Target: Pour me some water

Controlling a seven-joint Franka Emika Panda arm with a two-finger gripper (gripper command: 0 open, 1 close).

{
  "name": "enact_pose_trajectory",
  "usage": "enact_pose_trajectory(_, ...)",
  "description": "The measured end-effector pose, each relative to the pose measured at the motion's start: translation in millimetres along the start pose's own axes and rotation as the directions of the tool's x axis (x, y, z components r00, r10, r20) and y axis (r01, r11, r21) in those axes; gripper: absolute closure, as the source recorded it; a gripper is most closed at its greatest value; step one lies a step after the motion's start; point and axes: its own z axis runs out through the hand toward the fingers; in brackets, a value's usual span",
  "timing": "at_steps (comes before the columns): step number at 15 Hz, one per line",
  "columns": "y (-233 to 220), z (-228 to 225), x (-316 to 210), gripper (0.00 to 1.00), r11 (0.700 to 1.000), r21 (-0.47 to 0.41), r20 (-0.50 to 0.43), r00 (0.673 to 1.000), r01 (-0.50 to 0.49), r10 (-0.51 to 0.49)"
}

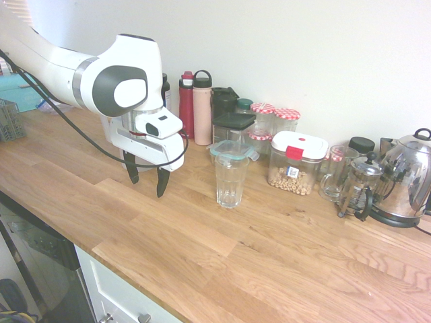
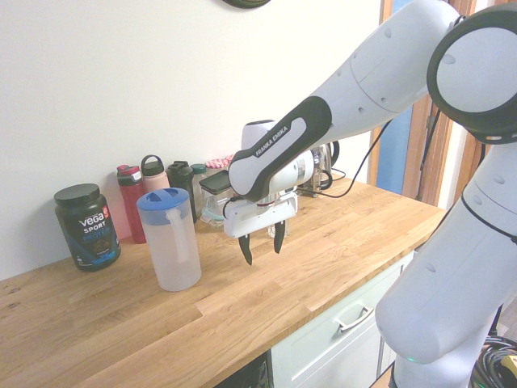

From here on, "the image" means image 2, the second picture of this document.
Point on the shiny steel electric kettle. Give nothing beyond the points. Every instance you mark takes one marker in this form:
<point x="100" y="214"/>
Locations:
<point x="325" y="159"/>

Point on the clear drinking glass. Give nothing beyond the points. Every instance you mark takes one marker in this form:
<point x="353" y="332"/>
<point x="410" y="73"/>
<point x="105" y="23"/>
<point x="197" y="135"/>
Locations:
<point x="270" y="231"/>

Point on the black Vega protein tub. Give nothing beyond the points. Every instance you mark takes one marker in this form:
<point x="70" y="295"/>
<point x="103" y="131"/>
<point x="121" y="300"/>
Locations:
<point x="87" y="230"/>

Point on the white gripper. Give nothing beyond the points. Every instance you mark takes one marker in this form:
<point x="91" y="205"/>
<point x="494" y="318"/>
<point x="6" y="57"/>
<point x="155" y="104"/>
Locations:
<point x="258" y="220"/>

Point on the wooden door frame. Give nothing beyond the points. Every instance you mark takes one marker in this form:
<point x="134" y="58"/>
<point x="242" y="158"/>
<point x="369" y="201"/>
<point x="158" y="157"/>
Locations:
<point x="418" y="153"/>

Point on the red water bottle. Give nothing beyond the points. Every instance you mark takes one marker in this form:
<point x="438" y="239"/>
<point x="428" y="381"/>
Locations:
<point x="131" y="202"/>

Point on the tall red checkered lid jar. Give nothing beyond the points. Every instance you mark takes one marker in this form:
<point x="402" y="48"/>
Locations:
<point x="218" y="163"/>

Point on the black dishwasher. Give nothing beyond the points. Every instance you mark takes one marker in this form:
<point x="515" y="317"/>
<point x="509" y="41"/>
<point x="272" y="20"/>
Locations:
<point x="250" y="374"/>

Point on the translucent pitcher with blue lid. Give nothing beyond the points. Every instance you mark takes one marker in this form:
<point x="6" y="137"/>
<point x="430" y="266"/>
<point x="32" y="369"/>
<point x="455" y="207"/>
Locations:
<point x="169" y="258"/>

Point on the pink bottle with black cap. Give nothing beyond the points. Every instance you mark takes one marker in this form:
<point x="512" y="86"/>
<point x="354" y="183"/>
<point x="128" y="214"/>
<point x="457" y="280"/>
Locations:
<point x="155" y="180"/>

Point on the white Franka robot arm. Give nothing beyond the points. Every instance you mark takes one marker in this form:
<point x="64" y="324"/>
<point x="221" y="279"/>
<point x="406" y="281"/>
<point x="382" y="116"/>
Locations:
<point x="363" y="81"/>

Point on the glass container with teal lid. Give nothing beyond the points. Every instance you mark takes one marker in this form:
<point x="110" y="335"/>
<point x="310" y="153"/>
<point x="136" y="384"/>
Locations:
<point x="210" y="220"/>

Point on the glass jar with green lid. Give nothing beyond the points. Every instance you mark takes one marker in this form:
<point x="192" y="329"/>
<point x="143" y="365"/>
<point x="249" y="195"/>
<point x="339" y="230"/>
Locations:
<point x="198" y="171"/>

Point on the clear container with black lid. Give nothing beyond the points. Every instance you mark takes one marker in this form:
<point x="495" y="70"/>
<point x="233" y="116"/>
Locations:
<point x="214" y="182"/>

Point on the black shaker bottle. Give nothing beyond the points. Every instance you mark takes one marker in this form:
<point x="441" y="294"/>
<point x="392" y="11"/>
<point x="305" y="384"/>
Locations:
<point x="182" y="178"/>

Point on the glass french press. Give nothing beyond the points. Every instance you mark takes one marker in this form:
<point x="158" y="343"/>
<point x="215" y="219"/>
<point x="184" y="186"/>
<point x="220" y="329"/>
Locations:
<point x="317" y="184"/>

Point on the white cabinet drawer front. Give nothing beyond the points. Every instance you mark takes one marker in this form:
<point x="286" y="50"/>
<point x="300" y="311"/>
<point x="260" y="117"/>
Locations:
<point x="323" y="351"/>

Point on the black round wall object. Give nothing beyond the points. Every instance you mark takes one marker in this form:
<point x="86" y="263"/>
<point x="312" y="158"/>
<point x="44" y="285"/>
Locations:
<point x="246" y="3"/>

